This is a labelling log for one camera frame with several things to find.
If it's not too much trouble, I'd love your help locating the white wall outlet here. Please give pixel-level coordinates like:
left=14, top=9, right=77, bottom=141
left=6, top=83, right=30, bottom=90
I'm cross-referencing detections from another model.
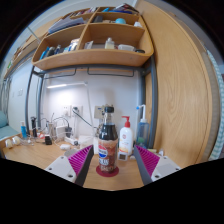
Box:
left=70, top=105, right=84, bottom=119

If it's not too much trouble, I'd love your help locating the white earbuds case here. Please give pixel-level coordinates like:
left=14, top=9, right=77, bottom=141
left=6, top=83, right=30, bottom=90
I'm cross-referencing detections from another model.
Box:
left=59, top=143, right=72, bottom=151

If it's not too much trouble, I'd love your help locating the cola bottle with black cap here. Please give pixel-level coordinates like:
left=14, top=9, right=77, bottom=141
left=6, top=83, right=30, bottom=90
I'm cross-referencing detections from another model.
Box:
left=97, top=105, right=119, bottom=174

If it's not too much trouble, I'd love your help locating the white cable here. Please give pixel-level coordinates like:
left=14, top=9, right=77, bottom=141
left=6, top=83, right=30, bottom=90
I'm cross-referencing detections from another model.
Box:
left=49, top=116, right=73, bottom=142

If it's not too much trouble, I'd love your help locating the grey metal desk frame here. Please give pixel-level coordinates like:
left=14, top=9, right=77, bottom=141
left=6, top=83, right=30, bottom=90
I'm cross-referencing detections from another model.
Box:
left=23, top=54, right=160, bottom=152

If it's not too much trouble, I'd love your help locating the black electric shaver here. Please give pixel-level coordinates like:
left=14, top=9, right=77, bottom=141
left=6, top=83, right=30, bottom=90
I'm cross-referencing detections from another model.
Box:
left=30, top=116, right=39, bottom=139

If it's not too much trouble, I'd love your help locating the small white digital clock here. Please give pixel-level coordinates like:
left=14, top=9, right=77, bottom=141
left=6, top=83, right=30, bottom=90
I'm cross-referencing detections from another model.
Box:
left=117, top=150, right=130, bottom=162

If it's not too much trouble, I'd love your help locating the white power strip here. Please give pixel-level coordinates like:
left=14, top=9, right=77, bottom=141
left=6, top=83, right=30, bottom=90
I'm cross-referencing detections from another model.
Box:
left=63, top=135, right=80, bottom=147

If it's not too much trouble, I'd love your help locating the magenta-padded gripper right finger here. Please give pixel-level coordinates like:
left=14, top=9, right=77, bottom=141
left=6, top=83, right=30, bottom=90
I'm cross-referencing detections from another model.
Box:
left=133, top=144, right=183, bottom=186

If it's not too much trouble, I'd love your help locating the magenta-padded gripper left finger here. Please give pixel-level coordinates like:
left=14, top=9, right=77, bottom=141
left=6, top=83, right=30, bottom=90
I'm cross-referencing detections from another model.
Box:
left=44, top=144, right=95, bottom=187

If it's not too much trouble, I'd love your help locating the teal sofa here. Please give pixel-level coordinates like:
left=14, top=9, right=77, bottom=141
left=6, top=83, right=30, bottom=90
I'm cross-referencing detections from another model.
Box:
left=0, top=109, right=20, bottom=141

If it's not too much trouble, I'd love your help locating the white crumpled paper bag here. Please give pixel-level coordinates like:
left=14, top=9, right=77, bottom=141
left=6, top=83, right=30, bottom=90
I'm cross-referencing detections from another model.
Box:
left=78, top=134, right=100, bottom=155

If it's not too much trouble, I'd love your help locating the blue tube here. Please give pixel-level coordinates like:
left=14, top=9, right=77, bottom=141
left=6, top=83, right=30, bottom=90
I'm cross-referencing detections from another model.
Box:
left=20, top=120, right=28, bottom=140

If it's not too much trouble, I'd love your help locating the blue spray bottle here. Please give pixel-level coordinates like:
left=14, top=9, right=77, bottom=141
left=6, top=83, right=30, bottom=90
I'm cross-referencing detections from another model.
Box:
left=134, top=104, right=151, bottom=150

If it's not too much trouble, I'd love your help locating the white charger block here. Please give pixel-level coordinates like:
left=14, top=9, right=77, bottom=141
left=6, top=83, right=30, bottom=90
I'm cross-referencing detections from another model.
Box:
left=54, top=124, right=67, bottom=139

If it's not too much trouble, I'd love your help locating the small white jar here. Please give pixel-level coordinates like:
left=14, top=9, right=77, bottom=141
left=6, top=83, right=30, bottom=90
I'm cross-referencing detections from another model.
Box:
left=12, top=135, right=22, bottom=146
left=4, top=138, right=15, bottom=150

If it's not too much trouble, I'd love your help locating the small black box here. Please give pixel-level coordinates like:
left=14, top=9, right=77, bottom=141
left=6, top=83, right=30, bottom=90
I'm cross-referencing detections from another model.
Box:
left=44, top=134, right=54, bottom=146

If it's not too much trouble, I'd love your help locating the white pump bottle red pump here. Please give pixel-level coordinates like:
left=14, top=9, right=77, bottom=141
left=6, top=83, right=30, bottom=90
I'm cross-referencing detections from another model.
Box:
left=118, top=115, right=135, bottom=156

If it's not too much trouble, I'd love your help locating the wooden shelf unit with items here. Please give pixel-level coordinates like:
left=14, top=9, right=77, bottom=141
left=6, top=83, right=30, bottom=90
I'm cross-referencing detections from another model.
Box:
left=31, top=3, right=155, bottom=71

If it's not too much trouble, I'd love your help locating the black cable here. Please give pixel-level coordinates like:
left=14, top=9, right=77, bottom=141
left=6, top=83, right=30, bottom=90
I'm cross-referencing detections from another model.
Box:
left=71, top=108, right=97, bottom=130

